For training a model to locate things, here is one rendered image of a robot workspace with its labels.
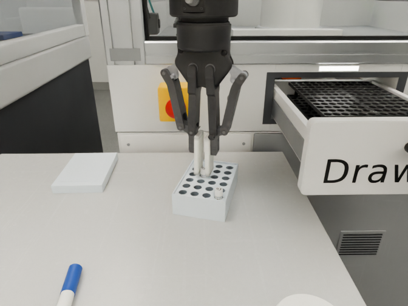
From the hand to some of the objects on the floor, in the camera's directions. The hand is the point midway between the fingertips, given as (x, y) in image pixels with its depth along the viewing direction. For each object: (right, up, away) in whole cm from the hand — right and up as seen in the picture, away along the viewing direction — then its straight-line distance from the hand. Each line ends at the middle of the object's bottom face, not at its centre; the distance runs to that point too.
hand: (204, 152), depth 52 cm
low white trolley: (-13, -81, +26) cm, 86 cm away
